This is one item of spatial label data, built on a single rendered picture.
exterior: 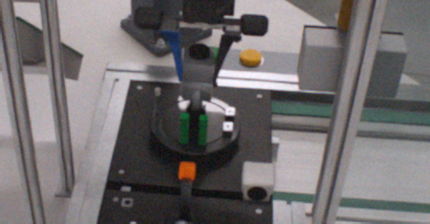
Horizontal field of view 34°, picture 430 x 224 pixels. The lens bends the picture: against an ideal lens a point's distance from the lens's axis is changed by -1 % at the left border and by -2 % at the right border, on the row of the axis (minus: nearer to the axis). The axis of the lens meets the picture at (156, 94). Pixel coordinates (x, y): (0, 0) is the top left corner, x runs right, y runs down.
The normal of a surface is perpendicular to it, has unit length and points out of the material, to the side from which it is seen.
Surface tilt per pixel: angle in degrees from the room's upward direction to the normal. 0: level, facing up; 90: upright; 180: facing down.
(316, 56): 90
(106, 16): 0
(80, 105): 0
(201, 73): 90
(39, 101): 0
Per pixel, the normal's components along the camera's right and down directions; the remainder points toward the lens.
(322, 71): -0.11, 0.62
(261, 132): 0.00, -0.78
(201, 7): -0.11, 0.40
